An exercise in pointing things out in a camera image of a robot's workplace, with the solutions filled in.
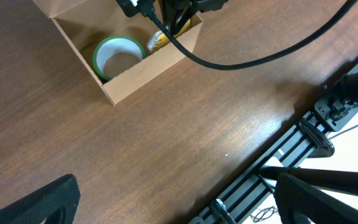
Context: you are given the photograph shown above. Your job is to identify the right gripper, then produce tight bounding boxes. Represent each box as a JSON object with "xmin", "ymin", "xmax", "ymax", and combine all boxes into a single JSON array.
[{"xmin": 116, "ymin": 0, "xmax": 228, "ymax": 34}]

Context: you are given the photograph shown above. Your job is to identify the brown cardboard box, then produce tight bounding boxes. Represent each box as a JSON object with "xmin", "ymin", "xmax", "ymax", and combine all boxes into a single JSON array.
[{"xmin": 32, "ymin": 0, "xmax": 204, "ymax": 106}]

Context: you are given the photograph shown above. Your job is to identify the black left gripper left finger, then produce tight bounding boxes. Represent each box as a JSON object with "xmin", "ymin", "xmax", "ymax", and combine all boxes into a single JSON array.
[{"xmin": 0, "ymin": 174, "xmax": 81, "ymax": 224}]

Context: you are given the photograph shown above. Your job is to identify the yellow spiral notepad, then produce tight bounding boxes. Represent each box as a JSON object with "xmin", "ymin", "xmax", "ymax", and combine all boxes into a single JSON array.
[{"xmin": 147, "ymin": 20, "xmax": 191, "ymax": 54}]

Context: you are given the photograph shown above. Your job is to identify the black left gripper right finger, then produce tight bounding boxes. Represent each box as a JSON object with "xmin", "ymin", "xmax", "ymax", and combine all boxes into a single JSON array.
[{"xmin": 273, "ymin": 174, "xmax": 358, "ymax": 224}]

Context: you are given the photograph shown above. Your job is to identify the black aluminium rail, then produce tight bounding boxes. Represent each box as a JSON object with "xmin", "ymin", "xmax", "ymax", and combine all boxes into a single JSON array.
[{"xmin": 192, "ymin": 63, "xmax": 358, "ymax": 223}]

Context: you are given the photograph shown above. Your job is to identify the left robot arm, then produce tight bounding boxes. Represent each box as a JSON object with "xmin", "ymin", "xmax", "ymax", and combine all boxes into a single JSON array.
[{"xmin": 0, "ymin": 166, "xmax": 358, "ymax": 224}]

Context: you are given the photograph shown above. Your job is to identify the black right camera cable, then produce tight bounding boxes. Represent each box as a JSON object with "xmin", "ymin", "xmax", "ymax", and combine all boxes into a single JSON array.
[{"xmin": 140, "ymin": 0, "xmax": 358, "ymax": 71}]

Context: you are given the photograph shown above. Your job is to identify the green tape roll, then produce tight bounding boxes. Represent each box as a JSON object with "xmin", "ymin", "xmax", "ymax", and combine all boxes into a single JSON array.
[{"xmin": 92, "ymin": 35, "xmax": 146, "ymax": 81}]

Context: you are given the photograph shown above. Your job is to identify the black rail clamp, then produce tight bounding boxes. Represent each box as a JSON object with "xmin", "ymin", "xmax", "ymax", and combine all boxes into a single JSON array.
[{"xmin": 298, "ymin": 118, "xmax": 335, "ymax": 159}]

